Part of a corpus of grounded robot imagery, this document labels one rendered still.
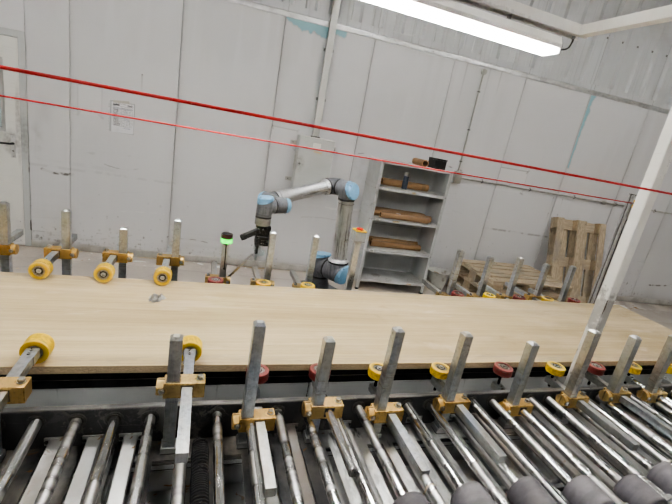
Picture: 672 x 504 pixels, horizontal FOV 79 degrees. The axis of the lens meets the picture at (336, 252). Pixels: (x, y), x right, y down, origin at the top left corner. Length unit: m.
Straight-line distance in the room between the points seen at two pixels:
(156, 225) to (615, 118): 6.06
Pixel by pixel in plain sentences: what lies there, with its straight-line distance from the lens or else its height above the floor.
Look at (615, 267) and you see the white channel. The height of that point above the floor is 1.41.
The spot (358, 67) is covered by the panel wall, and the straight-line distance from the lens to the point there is 5.00.
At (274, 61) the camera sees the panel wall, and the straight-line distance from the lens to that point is 4.84.
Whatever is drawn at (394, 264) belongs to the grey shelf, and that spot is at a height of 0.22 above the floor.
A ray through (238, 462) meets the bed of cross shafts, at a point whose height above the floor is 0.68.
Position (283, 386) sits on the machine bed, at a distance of 1.65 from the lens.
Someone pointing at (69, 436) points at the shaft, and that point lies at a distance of 1.44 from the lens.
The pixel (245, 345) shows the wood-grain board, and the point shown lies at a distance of 1.65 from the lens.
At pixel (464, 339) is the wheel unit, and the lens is 1.55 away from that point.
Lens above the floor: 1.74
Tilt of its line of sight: 16 degrees down
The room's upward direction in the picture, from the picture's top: 11 degrees clockwise
